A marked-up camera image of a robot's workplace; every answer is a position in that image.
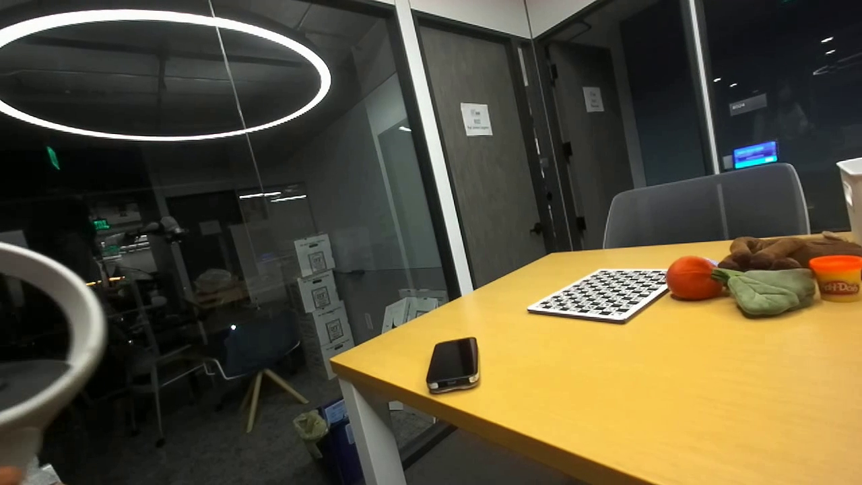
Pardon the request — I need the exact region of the grey wooden door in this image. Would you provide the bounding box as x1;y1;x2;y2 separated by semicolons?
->
416;20;550;289

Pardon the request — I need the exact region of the black smartphone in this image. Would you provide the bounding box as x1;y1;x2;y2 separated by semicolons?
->
426;337;481;395

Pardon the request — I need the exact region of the stack of white boxes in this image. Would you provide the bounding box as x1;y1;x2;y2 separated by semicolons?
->
293;233;356;380

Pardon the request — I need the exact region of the checkered calibration board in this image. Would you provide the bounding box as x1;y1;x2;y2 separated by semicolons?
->
527;268;669;325

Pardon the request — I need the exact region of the dark grey door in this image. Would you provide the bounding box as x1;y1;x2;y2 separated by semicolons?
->
545;40;647;252

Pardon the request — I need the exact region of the blue chair with wooden legs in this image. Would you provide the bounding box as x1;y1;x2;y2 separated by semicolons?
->
213;312;310;434

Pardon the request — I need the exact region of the blue box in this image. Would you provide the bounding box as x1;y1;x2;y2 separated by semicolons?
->
319;397;366;485

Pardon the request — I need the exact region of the small waste bin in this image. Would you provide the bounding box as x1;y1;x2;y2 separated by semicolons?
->
293;410;331;461

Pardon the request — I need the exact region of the grey office chair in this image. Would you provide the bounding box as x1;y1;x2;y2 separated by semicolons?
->
603;162;811;250

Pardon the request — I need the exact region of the orange plush tomato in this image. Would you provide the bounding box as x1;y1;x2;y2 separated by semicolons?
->
665;255;725;301

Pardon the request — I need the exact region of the blue lit screen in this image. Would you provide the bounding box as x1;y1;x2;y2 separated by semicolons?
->
732;140;780;170

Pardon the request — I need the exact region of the green plush leaf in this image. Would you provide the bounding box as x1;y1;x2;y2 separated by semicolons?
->
711;267;818;318

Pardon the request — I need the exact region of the grey room plate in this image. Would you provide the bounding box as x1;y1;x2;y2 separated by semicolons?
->
729;93;768;117

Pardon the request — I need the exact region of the brown plush toy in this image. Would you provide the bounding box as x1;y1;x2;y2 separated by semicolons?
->
717;231;862;271

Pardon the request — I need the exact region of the orange lidded dough can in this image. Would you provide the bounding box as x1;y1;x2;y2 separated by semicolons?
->
809;255;862;302

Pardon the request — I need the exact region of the white plastic container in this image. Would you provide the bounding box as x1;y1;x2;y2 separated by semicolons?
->
836;158;862;245

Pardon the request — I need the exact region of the ring ceiling lamp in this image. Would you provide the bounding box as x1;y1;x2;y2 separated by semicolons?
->
0;9;332;142

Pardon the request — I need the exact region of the white ring hand controller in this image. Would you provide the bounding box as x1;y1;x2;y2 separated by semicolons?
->
0;241;108;474

